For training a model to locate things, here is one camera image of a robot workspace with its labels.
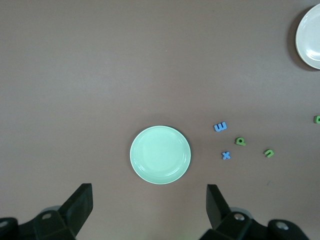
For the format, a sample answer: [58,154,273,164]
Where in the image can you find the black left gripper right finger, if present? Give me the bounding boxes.
[198,184,311,240]

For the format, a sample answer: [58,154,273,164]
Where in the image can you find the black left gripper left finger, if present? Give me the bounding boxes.
[0,183,94,240]

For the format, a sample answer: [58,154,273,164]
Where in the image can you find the green foam letter u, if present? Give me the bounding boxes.
[262,148,276,159]

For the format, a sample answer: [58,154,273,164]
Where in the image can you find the blue foam letter m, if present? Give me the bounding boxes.
[213,121,229,133]

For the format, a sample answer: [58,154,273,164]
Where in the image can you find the green plate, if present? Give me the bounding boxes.
[129,125,192,185]

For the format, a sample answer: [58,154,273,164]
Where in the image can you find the cream plate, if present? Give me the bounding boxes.
[294,3,320,70]

